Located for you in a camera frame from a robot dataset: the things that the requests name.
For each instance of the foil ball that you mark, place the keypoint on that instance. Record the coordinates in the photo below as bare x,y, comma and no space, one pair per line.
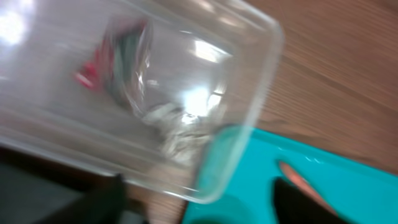
184,134

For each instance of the orange carrot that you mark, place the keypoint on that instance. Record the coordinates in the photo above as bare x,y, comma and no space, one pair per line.
303,185

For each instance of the red snack wrapper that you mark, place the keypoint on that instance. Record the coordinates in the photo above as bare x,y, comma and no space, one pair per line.
120,61

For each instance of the black plastic tray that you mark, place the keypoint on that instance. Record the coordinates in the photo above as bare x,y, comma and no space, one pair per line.
33,188

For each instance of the teal serving tray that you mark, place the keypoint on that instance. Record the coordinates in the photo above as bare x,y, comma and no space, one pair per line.
360,193

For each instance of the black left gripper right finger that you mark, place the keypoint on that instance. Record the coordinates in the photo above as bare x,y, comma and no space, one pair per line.
292,206

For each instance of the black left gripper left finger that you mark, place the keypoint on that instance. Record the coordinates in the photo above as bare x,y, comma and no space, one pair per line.
104,204

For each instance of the clear plastic bin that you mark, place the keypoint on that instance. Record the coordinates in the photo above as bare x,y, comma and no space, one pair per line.
166,93

